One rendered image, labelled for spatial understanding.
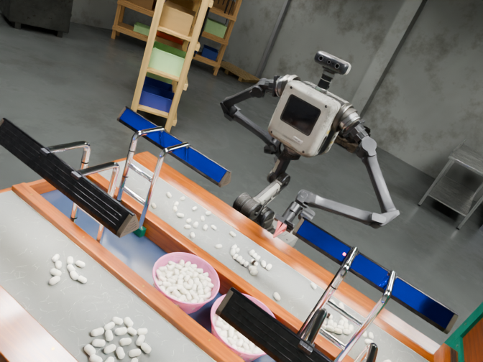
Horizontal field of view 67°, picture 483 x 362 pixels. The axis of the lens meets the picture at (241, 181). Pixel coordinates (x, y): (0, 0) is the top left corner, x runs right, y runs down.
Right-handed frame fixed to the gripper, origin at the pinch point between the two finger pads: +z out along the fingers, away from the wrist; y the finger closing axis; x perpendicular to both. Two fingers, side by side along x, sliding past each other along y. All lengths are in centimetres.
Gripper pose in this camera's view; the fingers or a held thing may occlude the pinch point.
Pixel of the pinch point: (274, 235)
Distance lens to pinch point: 174.6
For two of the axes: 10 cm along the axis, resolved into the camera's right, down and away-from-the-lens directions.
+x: 0.3, 4.7, 8.8
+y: 8.1, 5.1, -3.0
